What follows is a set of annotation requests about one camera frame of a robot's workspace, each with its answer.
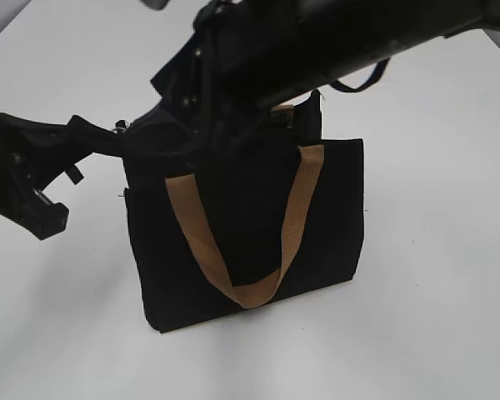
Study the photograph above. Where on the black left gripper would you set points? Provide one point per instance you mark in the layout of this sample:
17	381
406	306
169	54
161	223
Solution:
31	157

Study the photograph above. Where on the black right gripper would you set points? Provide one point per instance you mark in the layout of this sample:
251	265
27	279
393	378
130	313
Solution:
205	87

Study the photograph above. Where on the black bag with tan handles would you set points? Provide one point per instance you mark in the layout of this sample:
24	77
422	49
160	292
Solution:
210	238

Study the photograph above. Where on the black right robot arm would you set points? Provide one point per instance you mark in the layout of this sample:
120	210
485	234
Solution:
296	46

